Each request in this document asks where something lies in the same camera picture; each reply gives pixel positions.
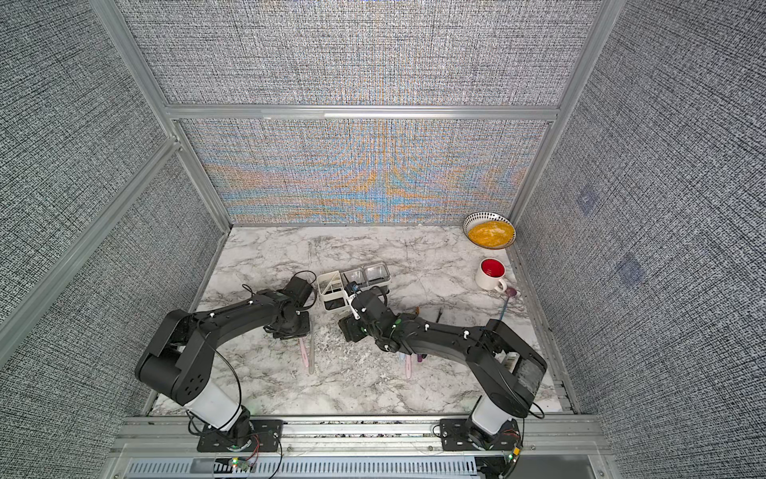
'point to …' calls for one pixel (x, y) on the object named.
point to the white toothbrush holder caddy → (331, 284)
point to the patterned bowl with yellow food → (489, 231)
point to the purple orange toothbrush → (419, 356)
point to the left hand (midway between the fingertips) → (305, 329)
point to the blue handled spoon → (510, 291)
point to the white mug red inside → (490, 274)
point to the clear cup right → (376, 274)
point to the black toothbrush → (440, 313)
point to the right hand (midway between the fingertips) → (347, 310)
